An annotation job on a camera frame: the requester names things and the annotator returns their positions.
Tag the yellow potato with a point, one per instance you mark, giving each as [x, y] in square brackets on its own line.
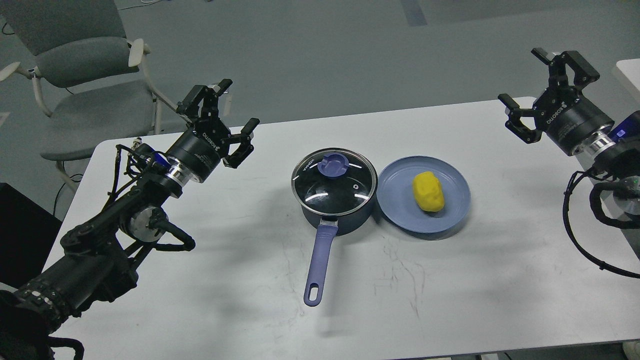
[427, 192]

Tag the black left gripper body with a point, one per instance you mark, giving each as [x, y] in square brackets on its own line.
[201, 147]

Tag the black box at left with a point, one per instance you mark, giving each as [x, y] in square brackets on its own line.
[27, 235]

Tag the blue saucepan with handle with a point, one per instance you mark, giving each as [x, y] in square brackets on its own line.
[327, 228]

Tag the white side table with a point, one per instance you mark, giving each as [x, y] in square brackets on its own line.
[627, 72]

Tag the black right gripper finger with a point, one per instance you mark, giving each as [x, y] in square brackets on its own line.
[569, 69]
[515, 113]

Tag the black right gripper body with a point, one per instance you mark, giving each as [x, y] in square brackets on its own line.
[568, 118]

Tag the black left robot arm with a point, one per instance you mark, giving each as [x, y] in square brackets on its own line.
[102, 255]

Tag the grey office chair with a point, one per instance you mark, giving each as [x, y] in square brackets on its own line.
[75, 42]

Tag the glass lid with blue knob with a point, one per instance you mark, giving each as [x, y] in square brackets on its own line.
[334, 182]

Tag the blue plate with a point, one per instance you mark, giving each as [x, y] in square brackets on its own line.
[396, 199]

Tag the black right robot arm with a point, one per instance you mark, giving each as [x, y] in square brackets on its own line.
[614, 197]

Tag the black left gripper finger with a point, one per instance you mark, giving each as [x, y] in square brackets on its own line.
[202, 101]
[239, 146]

